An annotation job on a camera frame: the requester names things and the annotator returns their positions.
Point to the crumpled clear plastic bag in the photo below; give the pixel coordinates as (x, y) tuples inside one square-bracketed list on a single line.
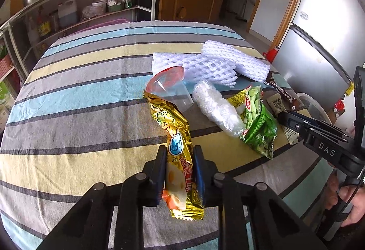
[(211, 104)]

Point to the red crate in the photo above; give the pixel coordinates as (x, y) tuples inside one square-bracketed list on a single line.
[(5, 66)]

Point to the clear plastic cup red rim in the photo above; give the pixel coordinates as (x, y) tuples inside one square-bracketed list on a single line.
[(168, 81)]

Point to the striped tablecloth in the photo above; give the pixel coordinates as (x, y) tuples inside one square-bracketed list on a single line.
[(85, 96)]

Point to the white trash bin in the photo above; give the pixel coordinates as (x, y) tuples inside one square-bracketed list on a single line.
[(316, 107)]

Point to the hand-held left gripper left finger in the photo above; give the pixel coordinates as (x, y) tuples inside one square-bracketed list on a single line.
[(159, 181)]

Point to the white printed paper packet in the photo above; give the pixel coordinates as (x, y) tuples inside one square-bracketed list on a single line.
[(290, 135)]

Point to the person's right hand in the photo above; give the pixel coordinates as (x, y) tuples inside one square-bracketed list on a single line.
[(356, 201)]

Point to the yellow snack packet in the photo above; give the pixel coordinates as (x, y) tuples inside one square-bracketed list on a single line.
[(235, 100)]

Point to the small beige sachet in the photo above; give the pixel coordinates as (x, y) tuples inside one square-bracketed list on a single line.
[(275, 104)]

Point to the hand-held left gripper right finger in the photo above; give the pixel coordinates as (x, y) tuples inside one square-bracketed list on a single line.
[(199, 181)]

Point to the green carton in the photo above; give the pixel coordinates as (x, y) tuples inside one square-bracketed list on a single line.
[(5, 101)]

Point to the silver refrigerator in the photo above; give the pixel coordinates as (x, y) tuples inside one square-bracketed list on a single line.
[(319, 10)]

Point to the white lidded jar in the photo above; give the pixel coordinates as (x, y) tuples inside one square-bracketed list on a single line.
[(99, 7)]

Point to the gold snack wrapper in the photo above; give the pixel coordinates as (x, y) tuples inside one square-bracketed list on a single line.
[(171, 130)]

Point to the white foam fruit net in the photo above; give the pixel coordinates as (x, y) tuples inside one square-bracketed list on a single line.
[(199, 64), (236, 58)]

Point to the green snack packet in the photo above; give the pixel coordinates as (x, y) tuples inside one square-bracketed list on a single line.
[(261, 130)]

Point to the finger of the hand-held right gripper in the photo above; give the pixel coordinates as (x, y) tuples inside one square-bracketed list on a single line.
[(296, 124)]

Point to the yellow label bottle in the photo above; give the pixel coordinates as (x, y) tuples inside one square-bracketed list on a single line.
[(44, 28)]

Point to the brown coffee sachet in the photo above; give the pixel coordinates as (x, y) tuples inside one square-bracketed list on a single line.
[(281, 90)]

